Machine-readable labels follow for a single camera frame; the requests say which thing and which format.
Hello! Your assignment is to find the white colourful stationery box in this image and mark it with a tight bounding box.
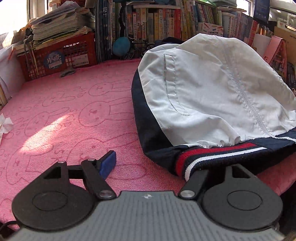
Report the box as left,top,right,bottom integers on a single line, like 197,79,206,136
198,22,224,37

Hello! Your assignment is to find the white navy zip jacket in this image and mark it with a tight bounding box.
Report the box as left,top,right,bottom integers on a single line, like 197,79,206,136
132,34,295,180

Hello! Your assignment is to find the miniature black bicycle model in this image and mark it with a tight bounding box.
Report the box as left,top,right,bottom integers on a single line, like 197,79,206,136
124,37,154,60

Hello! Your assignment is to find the row of upright books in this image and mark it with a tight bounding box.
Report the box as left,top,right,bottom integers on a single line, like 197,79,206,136
94,1,258,62

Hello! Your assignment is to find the brown cardboard box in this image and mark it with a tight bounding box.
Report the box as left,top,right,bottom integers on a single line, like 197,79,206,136
274,27,296,65

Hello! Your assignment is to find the blue round ball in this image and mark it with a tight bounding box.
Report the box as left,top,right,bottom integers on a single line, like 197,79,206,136
112,37,130,57

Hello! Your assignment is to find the pink house shaped box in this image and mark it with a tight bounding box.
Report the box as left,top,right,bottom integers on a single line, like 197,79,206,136
263,36,287,82

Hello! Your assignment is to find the dark blue poster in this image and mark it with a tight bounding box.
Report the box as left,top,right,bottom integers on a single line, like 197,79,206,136
253,0,270,24

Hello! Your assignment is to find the stack of papers and magazines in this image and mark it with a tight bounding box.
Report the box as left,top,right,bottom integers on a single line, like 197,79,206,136
13,1,95,54

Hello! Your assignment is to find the red plastic crate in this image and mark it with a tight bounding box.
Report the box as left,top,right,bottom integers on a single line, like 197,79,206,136
17,32,97,81

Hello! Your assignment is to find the pink rabbit pattern mat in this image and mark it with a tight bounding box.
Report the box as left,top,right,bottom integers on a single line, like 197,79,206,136
0,58,296,230

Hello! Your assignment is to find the crumpled white tissue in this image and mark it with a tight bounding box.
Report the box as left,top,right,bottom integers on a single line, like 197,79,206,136
0,113,14,143

